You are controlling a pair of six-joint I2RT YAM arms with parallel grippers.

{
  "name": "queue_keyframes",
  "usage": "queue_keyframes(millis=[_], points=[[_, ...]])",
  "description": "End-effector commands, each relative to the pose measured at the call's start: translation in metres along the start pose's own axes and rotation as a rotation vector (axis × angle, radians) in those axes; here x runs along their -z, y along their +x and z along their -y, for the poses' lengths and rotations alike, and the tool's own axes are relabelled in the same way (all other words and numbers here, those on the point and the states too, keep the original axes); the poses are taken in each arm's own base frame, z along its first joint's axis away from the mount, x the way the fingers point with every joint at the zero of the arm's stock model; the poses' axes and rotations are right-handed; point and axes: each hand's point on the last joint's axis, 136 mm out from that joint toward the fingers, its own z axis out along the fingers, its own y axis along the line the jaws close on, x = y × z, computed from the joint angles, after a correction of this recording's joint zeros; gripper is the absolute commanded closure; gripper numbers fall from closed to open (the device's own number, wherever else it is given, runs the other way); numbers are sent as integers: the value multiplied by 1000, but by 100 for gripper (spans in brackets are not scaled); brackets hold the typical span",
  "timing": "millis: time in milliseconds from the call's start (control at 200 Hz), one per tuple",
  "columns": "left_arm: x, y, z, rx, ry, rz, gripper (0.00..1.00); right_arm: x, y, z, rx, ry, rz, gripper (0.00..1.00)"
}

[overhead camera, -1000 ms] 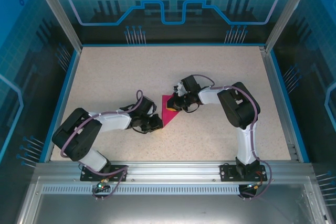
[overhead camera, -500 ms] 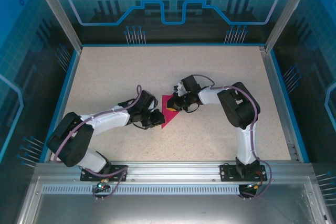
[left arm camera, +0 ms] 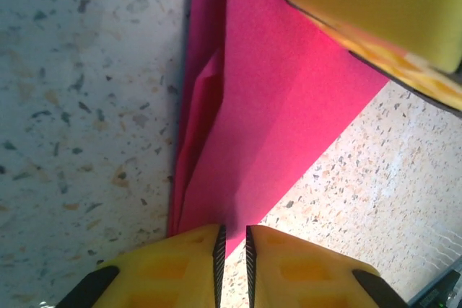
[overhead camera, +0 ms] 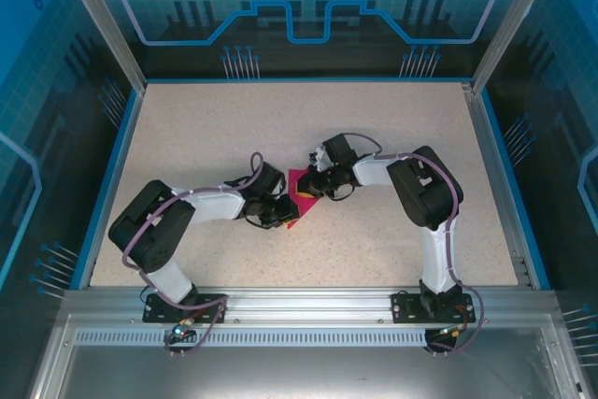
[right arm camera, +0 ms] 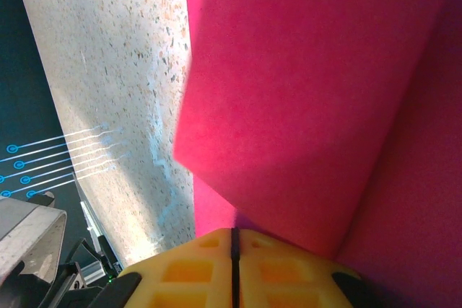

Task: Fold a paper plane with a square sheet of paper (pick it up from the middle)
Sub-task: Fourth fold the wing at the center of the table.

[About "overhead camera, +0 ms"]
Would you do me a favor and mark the pink paper sheet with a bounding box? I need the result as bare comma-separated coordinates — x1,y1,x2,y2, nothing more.
285,168,321,232

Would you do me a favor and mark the metal sheet panel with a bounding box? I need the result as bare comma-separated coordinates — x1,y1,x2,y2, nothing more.
27,313,588,399

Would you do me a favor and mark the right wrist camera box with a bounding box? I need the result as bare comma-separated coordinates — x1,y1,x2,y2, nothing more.
307,147,329,172

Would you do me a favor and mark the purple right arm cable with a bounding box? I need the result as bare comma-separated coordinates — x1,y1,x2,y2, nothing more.
345,132,485,357

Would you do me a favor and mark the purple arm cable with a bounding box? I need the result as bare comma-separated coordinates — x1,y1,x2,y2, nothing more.
121,150,263,358
345,132,485,357

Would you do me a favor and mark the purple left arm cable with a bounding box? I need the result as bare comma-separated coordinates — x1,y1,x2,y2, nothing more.
121,150,263,358

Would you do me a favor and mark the aluminium mounting rail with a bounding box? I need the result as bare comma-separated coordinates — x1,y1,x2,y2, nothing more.
62,285,560,323

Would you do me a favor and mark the slotted grey cable duct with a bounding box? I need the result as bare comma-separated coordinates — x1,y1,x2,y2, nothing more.
73,329,429,348

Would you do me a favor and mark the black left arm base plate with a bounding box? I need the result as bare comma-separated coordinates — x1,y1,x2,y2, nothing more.
142,292,229,324

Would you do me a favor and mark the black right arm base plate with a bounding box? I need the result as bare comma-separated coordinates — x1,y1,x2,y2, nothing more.
391,290,477,325

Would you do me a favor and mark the cable connector with green light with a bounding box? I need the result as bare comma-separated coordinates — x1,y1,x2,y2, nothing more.
170,318,195,339

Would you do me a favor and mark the aluminium side rail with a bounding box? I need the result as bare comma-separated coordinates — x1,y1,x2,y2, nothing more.
461,82,538,289

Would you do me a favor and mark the blue table frame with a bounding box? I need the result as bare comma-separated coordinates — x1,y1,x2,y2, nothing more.
68,75,553,291

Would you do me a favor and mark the cable connector with orange wires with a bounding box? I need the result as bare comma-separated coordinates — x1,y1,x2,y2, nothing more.
436,322,469,339

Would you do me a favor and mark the aluminium corner post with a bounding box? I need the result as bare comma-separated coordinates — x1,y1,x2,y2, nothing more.
51,0,149,95
470,0,564,95

